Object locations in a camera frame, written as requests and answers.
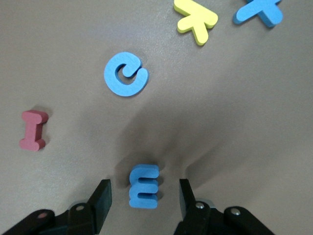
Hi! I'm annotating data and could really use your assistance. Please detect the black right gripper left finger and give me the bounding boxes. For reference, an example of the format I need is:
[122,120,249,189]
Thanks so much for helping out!
[0,179,112,235]

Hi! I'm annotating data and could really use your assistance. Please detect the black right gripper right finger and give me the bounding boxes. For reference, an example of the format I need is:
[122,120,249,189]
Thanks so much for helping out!
[172,179,277,235]

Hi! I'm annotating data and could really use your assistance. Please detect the blue foam letter E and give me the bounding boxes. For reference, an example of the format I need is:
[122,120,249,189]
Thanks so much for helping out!
[129,164,160,209]

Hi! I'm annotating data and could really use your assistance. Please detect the blue foam letter C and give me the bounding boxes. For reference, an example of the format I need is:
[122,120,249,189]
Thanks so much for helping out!
[104,51,149,97]

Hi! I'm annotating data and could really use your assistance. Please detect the blue foam letter X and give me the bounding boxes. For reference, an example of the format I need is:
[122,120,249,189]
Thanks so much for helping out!
[232,0,284,28]

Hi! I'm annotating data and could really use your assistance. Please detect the red foam letter I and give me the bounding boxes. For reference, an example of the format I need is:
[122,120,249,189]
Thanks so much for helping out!
[19,110,49,152]

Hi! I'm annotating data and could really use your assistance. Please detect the yellow foam letter K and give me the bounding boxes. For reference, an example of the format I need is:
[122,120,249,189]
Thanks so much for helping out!
[173,0,219,47]

